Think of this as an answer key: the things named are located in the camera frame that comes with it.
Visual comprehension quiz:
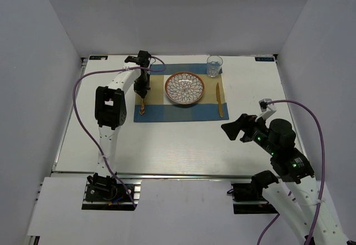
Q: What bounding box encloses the right blue table label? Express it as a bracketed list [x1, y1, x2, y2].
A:
[255, 57, 275, 62]

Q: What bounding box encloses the patterned ceramic plate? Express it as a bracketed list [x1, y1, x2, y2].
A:
[165, 72, 205, 105]

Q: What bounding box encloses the blue and tan placemat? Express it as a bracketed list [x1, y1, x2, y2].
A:
[133, 63, 229, 123]

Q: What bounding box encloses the clear drinking glass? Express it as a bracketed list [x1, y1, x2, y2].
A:
[206, 56, 223, 77]

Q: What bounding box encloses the gold fork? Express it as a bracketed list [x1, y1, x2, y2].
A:
[140, 98, 145, 115]

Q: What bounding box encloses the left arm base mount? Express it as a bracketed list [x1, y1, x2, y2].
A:
[82, 173, 140, 211]

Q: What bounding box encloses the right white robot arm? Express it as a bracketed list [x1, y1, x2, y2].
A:
[221, 114, 355, 244]

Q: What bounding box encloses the blue table label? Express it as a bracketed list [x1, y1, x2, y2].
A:
[255, 57, 275, 62]
[88, 55, 108, 60]

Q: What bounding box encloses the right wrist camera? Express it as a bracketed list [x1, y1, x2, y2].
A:
[256, 99, 276, 121]

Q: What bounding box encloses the gold knife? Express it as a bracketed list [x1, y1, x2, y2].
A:
[216, 83, 224, 118]

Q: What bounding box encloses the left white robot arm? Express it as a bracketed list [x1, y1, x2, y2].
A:
[95, 51, 151, 177]

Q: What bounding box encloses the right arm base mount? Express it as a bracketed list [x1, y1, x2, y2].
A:
[227, 183, 277, 214]

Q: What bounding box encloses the left blue table label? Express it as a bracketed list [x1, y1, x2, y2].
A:
[88, 55, 108, 60]

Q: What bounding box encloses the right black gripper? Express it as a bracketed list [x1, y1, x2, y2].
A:
[221, 112, 278, 155]

